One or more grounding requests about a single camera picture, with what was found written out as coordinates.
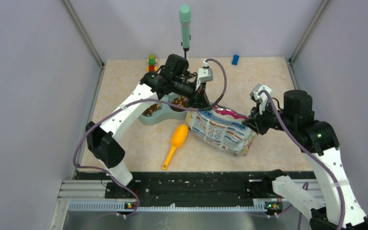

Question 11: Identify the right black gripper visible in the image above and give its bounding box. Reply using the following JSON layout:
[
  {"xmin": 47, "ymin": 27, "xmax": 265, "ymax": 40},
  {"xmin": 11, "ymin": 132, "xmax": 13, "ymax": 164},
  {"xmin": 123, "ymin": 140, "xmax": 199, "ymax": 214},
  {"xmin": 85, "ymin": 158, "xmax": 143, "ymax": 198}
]
[{"xmin": 242, "ymin": 99, "xmax": 296, "ymax": 135}]

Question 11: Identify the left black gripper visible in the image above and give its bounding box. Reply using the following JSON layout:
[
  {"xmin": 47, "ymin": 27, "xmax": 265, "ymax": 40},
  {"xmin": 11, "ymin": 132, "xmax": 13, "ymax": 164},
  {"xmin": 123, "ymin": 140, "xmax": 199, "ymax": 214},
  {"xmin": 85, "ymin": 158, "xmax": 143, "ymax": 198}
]
[{"xmin": 172, "ymin": 76, "xmax": 211, "ymax": 110}]

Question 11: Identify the cat food bag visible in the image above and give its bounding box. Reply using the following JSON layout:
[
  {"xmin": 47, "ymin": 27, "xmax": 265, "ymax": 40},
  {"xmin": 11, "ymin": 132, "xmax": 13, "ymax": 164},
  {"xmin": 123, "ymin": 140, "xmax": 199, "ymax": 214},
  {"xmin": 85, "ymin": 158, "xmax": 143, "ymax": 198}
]
[{"xmin": 186, "ymin": 105, "xmax": 258, "ymax": 157}]

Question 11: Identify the yellow plastic scoop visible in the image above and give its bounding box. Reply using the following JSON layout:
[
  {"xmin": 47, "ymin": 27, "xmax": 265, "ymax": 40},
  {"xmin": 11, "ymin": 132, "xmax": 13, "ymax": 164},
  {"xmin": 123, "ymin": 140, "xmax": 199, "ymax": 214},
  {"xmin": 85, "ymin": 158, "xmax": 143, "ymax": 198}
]
[{"xmin": 162, "ymin": 124, "xmax": 189, "ymax": 170}]

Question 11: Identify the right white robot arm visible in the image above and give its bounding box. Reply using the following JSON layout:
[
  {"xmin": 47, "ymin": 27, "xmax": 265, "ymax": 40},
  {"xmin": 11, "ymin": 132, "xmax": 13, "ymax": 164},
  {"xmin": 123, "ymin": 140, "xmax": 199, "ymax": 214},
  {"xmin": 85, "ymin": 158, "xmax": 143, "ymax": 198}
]
[{"xmin": 243, "ymin": 86, "xmax": 368, "ymax": 230}]

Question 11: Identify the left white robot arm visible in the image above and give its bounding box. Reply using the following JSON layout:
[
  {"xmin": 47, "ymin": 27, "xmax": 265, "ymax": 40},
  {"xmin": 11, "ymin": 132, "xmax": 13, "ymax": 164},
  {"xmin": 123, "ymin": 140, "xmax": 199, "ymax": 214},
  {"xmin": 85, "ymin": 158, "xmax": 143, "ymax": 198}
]
[{"xmin": 83, "ymin": 54, "xmax": 212, "ymax": 198}]

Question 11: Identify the green double pet bowl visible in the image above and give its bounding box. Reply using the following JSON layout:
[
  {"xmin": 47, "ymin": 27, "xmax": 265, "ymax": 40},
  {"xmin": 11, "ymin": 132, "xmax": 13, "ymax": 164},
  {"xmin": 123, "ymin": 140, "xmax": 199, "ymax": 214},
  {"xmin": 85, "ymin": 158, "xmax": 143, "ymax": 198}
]
[{"xmin": 138, "ymin": 93, "xmax": 187, "ymax": 126}]

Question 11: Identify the blue block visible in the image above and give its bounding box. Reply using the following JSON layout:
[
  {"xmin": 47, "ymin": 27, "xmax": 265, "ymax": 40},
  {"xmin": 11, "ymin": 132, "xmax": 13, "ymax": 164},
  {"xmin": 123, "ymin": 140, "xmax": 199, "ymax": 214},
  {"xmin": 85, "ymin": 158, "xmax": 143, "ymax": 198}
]
[{"xmin": 232, "ymin": 55, "xmax": 240, "ymax": 65}]

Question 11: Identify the colourful toy block figure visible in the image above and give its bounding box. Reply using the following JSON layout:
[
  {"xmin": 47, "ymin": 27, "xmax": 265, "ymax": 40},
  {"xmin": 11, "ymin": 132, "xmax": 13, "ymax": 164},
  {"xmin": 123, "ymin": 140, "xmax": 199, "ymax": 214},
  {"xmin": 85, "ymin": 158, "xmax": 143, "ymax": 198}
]
[{"xmin": 146, "ymin": 55, "xmax": 158, "ymax": 72}]

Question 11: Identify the green microphone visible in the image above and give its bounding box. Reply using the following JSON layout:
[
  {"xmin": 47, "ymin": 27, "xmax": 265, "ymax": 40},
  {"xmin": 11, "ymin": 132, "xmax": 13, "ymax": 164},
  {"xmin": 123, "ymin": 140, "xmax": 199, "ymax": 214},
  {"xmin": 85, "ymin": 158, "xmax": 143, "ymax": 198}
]
[{"xmin": 179, "ymin": 5, "xmax": 192, "ymax": 51}]

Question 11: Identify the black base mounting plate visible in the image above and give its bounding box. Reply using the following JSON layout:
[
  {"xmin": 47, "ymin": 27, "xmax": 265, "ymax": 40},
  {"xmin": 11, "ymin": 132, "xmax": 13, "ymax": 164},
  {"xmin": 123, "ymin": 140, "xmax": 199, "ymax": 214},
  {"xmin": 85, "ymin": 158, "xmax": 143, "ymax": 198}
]
[{"xmin": 75, "ymin": 172, "xmax": 284, "ymax": 209}]

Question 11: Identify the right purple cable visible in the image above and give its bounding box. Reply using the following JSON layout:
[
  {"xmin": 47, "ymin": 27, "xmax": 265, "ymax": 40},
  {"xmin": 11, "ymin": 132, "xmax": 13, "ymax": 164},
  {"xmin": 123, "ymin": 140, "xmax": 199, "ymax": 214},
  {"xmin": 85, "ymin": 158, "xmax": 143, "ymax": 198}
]
[{"xmin": 258, "ymin": 90, "xmax": 346, "ymax": 230}]

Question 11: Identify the purple cable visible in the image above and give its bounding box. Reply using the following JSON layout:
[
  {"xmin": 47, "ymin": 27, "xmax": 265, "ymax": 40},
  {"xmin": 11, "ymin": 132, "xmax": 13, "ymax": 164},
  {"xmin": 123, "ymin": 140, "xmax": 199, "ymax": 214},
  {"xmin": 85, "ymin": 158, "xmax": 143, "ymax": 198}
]
[
  {"xmin": 258, "ymin": 90, "xmax": 346, "ymax": 230},
  {"xmin": 73, "ymin": 58, "xmax": 228, "ymax": 219}
]

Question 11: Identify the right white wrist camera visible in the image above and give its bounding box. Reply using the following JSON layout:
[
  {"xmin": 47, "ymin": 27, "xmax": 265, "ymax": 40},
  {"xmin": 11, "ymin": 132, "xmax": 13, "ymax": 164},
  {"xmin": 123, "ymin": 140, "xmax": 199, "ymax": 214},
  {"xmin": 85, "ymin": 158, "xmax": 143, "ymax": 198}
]
[{"xmin": 250, "ymin": 83, "xmax": 272, "ymax": 115}]

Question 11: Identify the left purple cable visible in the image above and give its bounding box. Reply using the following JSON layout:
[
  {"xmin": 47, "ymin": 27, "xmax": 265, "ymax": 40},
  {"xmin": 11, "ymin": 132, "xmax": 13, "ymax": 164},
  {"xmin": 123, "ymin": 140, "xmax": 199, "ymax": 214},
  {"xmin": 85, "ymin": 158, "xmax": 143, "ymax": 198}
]
[{"xmin": 73, "ymin": 58, "xmax": 228, "ymax": 219}]

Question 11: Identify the grey cable duct strip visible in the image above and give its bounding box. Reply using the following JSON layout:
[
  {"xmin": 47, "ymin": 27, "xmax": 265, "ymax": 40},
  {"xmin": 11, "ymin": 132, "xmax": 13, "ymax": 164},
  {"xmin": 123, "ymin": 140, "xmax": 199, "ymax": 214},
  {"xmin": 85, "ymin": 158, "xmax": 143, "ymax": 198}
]
[{"xmin": 68, "ymin": 201, "xmax": 267, "ymax": 212}]

